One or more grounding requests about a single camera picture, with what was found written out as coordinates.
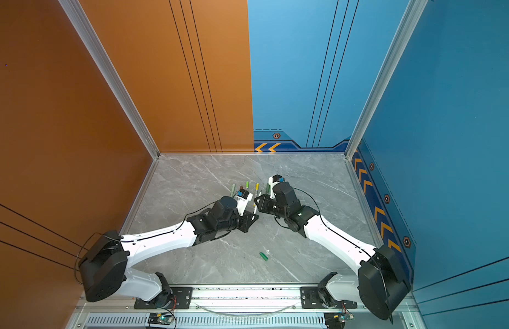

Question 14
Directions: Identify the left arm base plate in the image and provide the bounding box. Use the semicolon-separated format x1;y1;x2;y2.
133;287;193;311

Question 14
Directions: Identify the aluminium front rail frame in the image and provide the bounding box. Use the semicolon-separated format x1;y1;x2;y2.
67;284;426;328

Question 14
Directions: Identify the right aluminium corner post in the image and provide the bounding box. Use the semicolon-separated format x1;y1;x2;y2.
345;0;428;160

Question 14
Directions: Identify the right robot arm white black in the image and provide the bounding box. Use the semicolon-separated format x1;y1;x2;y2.
254;182;411;320

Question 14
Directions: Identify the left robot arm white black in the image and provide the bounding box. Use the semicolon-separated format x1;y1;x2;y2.
76;196;259;308

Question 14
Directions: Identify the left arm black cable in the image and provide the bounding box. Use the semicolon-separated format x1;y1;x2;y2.
73;232;124;285

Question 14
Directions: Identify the left aluminium corner post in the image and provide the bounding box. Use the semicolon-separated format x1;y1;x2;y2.
59;0;161;160

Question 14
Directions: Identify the left green circuit board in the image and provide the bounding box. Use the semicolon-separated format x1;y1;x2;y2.
147;313;176;328

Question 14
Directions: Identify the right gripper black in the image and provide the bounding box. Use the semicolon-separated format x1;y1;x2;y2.
252;193;290;220

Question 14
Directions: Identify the white cable on rail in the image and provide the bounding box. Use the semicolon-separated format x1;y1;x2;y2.
192;304;296;317

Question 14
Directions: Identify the aluminium corner post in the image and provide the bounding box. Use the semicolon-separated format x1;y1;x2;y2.
345;0;428;160
59;0;161;160

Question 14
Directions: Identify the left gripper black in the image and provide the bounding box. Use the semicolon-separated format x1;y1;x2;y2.
216;208;261;234

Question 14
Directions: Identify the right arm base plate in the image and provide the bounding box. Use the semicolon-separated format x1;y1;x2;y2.
300;287;358;309

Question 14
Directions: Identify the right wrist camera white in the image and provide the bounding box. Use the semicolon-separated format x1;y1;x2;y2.
268;175;285;199

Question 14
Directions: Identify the right green circuit board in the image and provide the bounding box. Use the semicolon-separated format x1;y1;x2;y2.
324;313;354;329

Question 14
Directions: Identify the green circuit board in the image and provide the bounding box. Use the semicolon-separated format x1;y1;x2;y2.
324;313;354;329
147;313;176;328

